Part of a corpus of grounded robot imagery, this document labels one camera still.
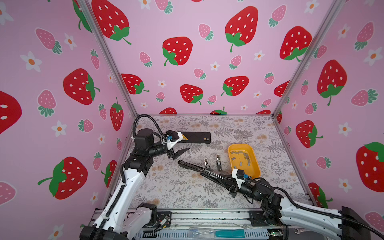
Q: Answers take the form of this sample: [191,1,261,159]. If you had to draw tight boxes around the black stapler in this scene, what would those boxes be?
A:
[177,159,235,188]

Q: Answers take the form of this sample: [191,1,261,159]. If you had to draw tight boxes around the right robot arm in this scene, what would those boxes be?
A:
[201,169,384,240]

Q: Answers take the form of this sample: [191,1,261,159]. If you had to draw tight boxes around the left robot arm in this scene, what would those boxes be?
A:
[80,114,187,240]

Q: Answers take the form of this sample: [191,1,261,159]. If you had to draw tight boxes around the black tool case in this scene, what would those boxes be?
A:
[181,132,211,144]

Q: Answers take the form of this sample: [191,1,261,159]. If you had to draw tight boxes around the yellow plastic tray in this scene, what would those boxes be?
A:
[228,144,261,179]

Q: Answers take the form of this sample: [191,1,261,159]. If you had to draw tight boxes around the staple strips in tray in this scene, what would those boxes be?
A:
[229,151,251,168]

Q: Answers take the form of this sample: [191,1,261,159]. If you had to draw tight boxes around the silver wrench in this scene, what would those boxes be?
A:
[294,228,310,235]

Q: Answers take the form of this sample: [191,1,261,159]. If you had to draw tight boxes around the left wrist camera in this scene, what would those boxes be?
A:
[167,133,183,150]

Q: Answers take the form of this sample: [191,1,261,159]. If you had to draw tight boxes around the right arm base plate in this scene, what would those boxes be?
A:
[247,211,277,227]

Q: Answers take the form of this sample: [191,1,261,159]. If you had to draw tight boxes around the teal handled tool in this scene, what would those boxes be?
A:
[215,229,245,239]

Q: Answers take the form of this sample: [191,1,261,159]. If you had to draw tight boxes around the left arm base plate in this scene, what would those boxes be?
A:
[148,211,172,229]

